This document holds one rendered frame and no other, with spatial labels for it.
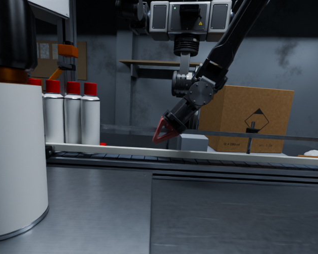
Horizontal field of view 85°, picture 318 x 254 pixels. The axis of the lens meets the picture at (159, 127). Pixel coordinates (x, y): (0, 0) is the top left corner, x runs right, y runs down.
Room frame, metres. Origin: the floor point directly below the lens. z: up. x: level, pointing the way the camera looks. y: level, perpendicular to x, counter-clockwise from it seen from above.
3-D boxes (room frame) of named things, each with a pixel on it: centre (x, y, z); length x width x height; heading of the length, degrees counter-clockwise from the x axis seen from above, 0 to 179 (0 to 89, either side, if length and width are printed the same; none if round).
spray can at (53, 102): (0.48, 0.30, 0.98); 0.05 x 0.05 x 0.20
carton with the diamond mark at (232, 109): (0.82, -0.38, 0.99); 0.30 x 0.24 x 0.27; 98
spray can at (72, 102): (0.50, 0.25, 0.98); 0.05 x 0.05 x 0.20
